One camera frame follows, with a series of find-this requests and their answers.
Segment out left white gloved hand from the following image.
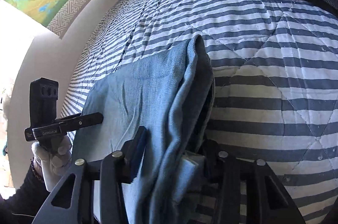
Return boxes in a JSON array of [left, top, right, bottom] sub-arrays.
[[31, 136, 72, 192]]

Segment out blue white striped bed quilt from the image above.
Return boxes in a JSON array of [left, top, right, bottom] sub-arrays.
[[62, 0, 337, 223]]

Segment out light blue denim garment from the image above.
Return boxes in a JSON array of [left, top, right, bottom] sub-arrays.
[[72, 36, 214, 223]]

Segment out left dark sleeved forearm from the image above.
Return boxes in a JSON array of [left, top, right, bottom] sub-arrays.
[[1, 159, 49, 223]]

